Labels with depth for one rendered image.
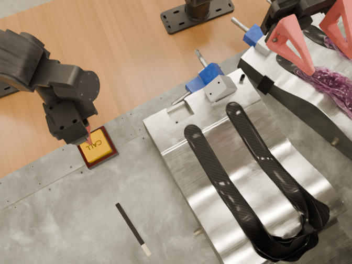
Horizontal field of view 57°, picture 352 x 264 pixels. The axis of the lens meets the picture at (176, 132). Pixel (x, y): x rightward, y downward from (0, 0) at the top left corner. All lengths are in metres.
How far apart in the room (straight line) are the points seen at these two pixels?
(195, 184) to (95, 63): 0.43
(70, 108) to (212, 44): 0.45
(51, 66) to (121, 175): 0.32
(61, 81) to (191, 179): 0.33
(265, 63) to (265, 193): 0.33
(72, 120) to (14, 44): 0.15
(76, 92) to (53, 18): 0.47
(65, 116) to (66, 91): 0.05
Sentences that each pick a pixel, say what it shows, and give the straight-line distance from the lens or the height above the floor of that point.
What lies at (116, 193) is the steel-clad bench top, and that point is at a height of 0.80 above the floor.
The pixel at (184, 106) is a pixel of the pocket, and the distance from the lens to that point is 0.76.
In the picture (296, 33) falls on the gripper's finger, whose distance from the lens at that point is 0.45.
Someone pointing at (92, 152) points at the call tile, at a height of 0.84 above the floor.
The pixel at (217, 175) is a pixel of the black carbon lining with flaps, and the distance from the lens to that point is 0.71.
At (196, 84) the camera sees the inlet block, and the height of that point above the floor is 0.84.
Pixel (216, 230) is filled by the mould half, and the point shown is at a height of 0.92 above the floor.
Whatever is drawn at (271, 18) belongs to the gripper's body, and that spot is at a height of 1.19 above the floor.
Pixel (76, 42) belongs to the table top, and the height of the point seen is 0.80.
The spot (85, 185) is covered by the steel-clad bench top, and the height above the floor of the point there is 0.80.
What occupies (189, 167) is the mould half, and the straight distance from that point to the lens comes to 0.71.
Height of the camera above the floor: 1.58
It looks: 74 degrees down
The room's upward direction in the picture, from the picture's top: 2 degrees counter-clockwise
